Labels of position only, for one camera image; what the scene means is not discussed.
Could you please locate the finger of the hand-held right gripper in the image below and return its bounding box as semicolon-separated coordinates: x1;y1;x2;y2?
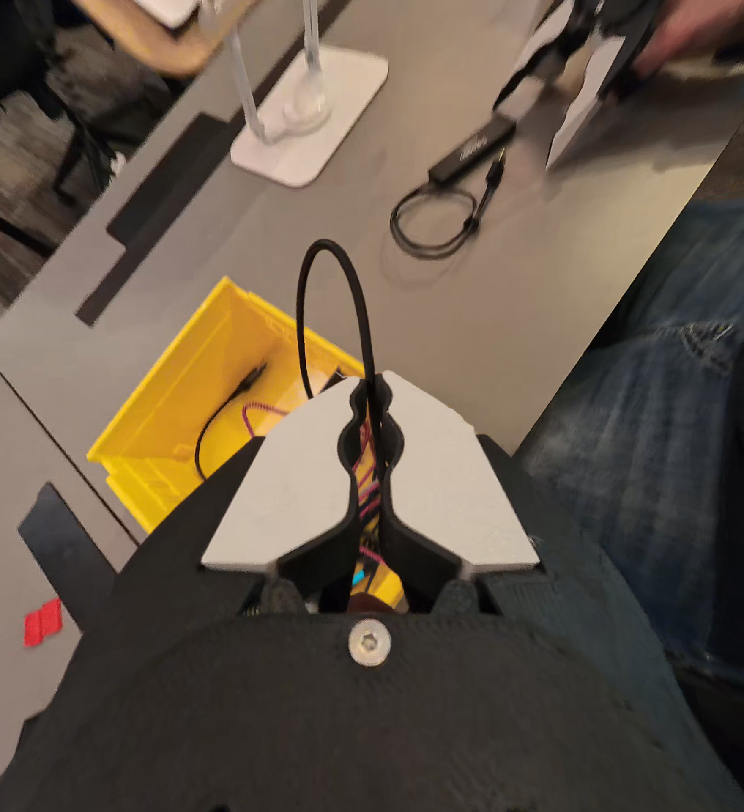
492;0;576;120
545;35;629;172

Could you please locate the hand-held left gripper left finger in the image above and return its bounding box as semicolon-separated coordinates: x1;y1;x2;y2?
202;377;365;614

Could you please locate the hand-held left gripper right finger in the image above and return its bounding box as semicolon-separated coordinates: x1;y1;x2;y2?
377;370;541;614

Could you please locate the dark usb hub with cable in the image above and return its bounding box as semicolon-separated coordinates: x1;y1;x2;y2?
390;114;517;260

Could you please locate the yellow plastic bin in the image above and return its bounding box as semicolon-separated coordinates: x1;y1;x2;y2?
87;276;406;613

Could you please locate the black cable with orange plugs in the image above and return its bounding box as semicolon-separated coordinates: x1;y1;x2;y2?
296;239;391;489

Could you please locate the person's right hand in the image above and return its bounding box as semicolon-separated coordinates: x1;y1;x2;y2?
632;0;744;77

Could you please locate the small red block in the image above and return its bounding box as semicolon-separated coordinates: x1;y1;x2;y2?
23;598;63;648

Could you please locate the white printed paper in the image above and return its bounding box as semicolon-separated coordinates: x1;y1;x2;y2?
132;0;200;29

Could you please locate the thin black cable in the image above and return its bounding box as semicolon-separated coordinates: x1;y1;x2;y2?
194;362;268;480

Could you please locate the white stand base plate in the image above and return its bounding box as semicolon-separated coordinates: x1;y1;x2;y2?
197;0;390;189

